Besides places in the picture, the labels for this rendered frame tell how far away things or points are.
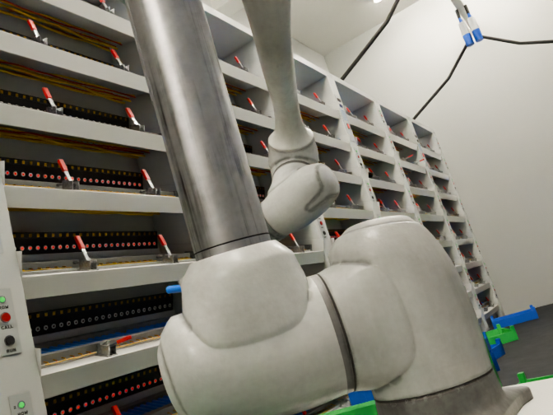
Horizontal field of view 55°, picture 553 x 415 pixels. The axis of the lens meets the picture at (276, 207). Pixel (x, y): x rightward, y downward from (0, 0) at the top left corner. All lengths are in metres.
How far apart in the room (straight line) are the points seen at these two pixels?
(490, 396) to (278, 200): 0.56
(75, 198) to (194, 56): 0.67
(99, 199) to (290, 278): 0.79
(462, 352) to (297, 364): 0.19
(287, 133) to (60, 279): 0.57
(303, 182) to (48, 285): 0.56
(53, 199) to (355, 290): 0.80
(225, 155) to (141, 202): 0.79
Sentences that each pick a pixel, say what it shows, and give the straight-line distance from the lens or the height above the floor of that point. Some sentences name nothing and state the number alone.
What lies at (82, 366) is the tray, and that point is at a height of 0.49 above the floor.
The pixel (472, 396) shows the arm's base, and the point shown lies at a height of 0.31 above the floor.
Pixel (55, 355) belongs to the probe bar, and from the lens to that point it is 1.22.
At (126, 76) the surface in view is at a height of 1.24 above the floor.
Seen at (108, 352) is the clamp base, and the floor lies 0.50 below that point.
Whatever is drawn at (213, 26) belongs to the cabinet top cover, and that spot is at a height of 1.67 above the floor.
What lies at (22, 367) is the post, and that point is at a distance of 1.12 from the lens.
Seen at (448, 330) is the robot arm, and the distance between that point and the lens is 0.67.
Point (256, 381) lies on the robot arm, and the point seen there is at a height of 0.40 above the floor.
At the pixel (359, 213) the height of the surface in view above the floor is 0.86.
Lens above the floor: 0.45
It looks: 12 degrees up
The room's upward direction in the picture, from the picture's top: 17 degrees counter-clockwise
